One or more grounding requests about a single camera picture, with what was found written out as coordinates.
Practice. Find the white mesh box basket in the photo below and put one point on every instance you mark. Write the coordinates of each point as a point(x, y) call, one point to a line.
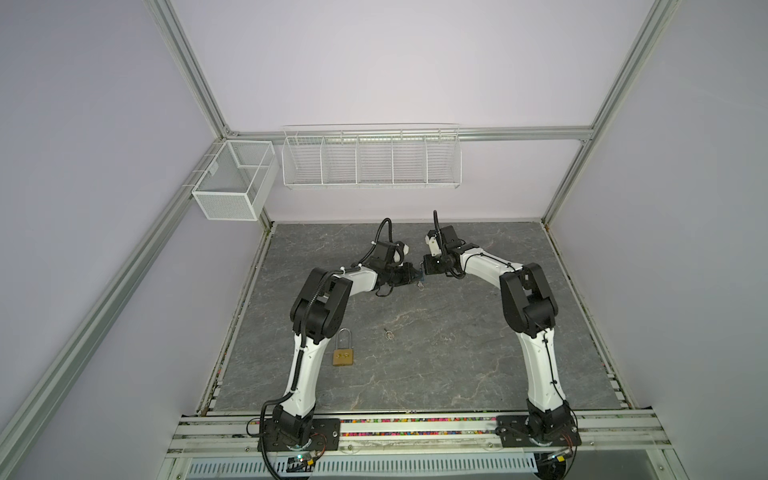
point(237, 180)

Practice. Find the aluminium front rail frame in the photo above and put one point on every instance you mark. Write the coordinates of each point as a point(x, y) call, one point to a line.
point(424, 433)

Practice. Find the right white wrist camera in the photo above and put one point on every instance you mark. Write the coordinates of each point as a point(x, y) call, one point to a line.
point(433, 244)

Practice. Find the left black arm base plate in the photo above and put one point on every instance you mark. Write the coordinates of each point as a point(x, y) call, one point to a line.
point(318, 434)

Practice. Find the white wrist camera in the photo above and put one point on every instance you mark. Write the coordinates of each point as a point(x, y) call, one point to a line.
point(433, 244)
point(401, 250)

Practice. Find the brass padlock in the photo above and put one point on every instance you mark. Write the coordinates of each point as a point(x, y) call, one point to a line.
point(343, 354)

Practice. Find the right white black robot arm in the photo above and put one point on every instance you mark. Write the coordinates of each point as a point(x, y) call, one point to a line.
point(530, 310)

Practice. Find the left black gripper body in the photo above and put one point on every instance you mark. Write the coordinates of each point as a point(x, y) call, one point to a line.
point(399, 275)

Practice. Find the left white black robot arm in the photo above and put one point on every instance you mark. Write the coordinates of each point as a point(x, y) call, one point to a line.
point(317, 315)

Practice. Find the white vented cable duct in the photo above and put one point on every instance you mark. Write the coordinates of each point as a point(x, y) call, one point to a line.
point(341, 466)

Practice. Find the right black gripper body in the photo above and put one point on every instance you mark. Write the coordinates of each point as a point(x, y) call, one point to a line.
point(435, 264)

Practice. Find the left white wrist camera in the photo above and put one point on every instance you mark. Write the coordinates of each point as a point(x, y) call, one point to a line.
point(401, 250)

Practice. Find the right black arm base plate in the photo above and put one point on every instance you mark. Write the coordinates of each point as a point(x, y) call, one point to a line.
point(532, 431)

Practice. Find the white wire shelf basket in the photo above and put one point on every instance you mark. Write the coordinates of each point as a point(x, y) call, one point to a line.
point(373, 156)

